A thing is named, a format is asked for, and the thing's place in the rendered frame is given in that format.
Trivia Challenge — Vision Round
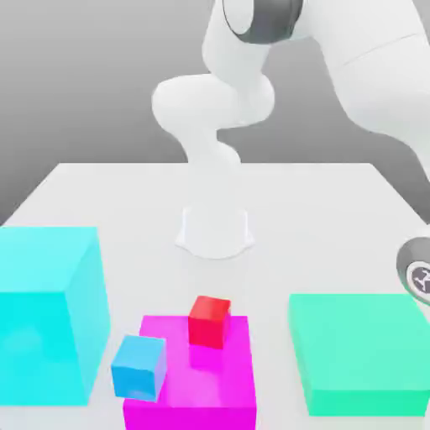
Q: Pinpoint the small red cube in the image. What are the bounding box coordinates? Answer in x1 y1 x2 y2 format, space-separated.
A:
187 295 233 350

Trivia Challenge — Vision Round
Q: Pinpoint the small blue cube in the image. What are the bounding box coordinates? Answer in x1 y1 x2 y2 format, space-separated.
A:
110 334 168 403

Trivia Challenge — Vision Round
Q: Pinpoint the large magenta box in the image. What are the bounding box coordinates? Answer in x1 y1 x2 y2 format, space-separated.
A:
122 314 258 430

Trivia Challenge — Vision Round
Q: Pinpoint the large mint green box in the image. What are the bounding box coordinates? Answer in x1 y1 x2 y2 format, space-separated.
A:
287 293 430 418

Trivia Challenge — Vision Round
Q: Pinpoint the large cyan box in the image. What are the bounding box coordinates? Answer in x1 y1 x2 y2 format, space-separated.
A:
0 226 112 407

